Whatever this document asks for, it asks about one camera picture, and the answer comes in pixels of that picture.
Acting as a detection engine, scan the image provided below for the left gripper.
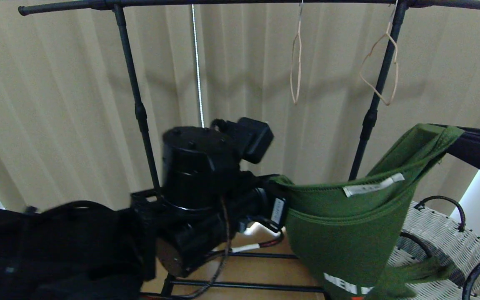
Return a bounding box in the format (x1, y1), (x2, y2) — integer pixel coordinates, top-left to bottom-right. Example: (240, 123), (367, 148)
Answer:
(156, 182), (287, 278)

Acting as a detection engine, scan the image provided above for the green printed T-shirt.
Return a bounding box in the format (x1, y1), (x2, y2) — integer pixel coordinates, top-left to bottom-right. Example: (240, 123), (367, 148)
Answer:
(270, 123), (465, 300)

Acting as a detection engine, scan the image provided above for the pink clothes hanger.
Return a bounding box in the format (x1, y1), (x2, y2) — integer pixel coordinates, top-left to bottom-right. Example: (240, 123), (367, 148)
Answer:
(289, 0), (304, 105)
(359, 0), (400, 106)

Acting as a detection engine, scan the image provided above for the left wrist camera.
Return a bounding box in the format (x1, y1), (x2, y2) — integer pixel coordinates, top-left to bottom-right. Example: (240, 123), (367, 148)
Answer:
(211, 117), (275, 164)

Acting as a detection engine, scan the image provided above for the black clothes rack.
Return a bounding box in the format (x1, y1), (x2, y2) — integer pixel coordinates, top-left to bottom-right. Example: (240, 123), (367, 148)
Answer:
(18, 0), (480, 300)

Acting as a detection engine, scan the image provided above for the beige curtain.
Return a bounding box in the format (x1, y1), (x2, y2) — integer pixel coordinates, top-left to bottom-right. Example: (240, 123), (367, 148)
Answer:
(0, 0), (480, 221)

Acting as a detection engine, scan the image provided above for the white laundry basket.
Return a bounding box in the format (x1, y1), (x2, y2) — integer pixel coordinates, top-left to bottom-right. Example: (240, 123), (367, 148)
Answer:
(386, 195), (480, 300)

